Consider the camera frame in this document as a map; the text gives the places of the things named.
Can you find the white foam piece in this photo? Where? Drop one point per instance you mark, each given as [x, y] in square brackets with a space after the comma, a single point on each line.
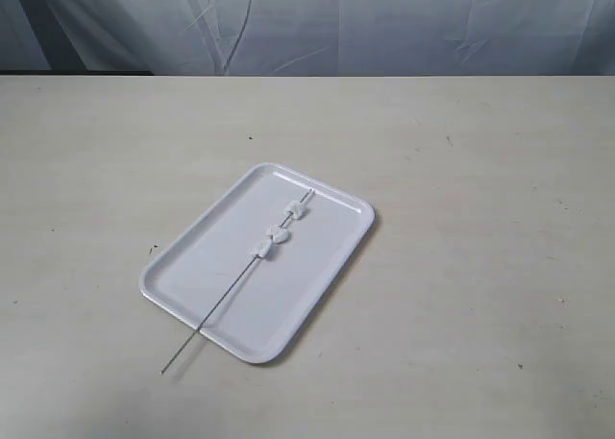
[277, 234]
[295, 210]
[262, 249]

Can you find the thin metal skewer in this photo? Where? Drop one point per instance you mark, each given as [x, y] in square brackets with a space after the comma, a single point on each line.
[251, 263]

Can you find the white plastic tray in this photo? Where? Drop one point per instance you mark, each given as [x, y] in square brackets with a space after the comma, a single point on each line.
[261, 316]

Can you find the white backdrop curtain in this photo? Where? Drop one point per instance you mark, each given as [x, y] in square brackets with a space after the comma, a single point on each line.
[309, 37]

